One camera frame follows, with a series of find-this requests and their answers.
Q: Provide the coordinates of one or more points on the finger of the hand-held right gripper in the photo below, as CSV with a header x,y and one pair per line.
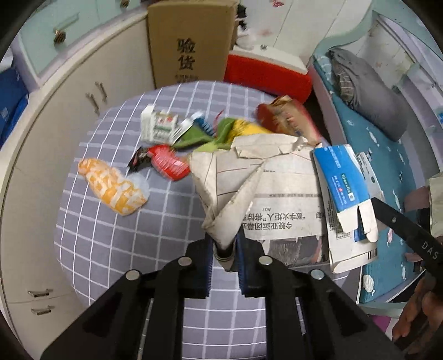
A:
x,y
391,216

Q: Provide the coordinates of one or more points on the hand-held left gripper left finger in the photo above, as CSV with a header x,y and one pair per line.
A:
x,y
207,270

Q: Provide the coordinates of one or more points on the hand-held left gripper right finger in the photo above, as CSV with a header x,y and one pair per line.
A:
x,y
243,270

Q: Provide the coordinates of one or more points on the blue and white carton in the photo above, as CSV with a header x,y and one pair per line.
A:
x,y
341,176

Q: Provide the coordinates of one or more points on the newspaper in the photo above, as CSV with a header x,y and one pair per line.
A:
x,y
283,187

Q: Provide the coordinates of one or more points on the green wrapper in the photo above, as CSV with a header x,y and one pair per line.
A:
x,y
204,136

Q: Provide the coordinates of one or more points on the red brown snack bag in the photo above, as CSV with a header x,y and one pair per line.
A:
x,y
280,117

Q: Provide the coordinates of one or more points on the person's right hand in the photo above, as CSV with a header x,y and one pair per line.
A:
x,y
406,318

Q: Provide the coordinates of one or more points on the pink cloth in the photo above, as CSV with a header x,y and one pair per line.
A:
x,y
417,199

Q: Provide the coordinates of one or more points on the beige cloth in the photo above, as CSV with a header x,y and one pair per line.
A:
x,y
436,200

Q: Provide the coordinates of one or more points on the bed with teal sheet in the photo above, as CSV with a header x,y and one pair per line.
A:
x,y
370,152

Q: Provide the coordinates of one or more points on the grey checked tablecloth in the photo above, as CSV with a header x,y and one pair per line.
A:
x,y
103,242

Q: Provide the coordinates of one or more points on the red packet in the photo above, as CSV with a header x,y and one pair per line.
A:
x,y
169,161

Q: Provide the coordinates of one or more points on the grey blanket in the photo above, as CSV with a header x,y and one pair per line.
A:
x,y
370,93

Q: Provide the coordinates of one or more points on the orange snack packet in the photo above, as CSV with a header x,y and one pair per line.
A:
x,y
110,188

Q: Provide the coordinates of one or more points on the blue white wrapper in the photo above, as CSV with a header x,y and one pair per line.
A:
x,y
195,121

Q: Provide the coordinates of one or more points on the white cigarette box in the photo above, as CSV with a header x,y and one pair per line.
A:
x,y
159,126

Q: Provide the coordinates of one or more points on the red storage bench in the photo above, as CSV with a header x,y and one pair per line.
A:
x,y
270,74

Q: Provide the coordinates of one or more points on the white cabinet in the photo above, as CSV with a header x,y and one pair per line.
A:
x,y
52,138

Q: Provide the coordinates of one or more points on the tall cardboard box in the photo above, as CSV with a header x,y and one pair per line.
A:
x,y
190,45

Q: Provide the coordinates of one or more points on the white plastic bag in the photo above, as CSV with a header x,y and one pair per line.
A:
x,y
246,36

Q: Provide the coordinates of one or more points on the blue box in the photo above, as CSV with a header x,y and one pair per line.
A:
x,y
12,100

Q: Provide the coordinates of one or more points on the teal cabinet drawer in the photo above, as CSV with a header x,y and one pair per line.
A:
x,y
79,31

